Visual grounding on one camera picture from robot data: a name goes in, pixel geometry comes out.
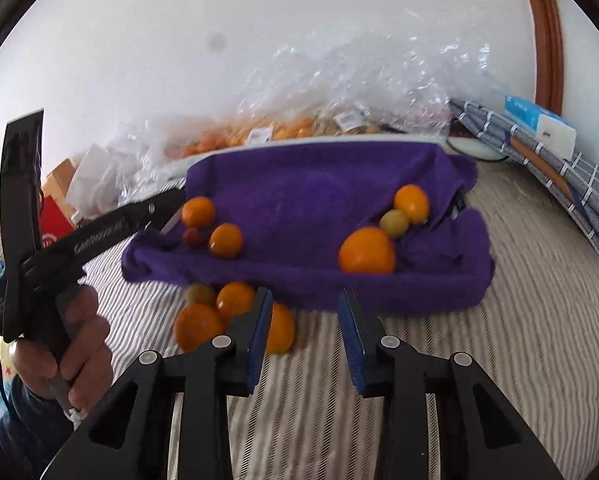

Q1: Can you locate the red paper bag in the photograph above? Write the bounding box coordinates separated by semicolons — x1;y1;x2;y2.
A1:
38;195;80;252

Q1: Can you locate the blue and white box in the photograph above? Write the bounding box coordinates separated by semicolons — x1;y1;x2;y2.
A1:
504;95;555;133

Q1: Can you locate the yellow green plum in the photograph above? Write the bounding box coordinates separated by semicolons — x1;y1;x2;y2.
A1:
185;283;217;308
379;209;411;238

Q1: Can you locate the brown wooden door frame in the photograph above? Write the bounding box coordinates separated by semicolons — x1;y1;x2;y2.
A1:
517;0;565;116

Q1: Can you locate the person's left forearm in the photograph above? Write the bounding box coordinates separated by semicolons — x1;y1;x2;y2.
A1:
0;375;87;480

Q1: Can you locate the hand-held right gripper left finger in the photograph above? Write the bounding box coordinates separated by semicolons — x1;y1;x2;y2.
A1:
39;287;275;480

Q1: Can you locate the striped bed sheet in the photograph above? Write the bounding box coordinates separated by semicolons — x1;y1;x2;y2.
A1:
69;160;599;480

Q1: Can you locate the clear bag of brown fruits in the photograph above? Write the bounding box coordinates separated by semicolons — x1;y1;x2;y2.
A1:
239;30;495;141

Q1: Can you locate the white charger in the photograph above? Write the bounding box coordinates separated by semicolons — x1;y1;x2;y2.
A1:
535;112;577;160

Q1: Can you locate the orange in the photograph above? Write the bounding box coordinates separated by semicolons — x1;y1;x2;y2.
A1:
338;227;397;275
208;223;244;260
181;196;217;228
264;302;296;355
174;303;226;353
393;184;431;225
216;281;256;323

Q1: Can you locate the white plastic bag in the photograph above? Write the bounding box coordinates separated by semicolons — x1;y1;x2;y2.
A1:
66;142;125;211

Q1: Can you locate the white round pad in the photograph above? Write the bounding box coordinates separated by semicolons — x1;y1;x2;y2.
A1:
447;137;510;163

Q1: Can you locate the brown wooden strip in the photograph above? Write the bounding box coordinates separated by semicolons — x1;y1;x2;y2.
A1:
509;135;580;201

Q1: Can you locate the clear bag of oranges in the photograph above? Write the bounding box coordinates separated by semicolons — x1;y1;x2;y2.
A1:
169;110;320;158

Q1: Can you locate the blue checked cloth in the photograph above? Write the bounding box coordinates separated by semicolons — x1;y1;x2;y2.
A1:
449;97;599;266

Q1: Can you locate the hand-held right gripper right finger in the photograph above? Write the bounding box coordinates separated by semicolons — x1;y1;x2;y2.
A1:
338;288;565;480

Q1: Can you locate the crumpled clear plastic bag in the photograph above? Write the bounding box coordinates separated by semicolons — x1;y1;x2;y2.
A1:
112;120;190;201

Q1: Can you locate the person's left hand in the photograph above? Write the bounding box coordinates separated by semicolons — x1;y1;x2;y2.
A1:
12;285;113;414

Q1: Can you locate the purple towel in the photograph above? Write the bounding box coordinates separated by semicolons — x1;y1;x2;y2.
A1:
122;141;495;317

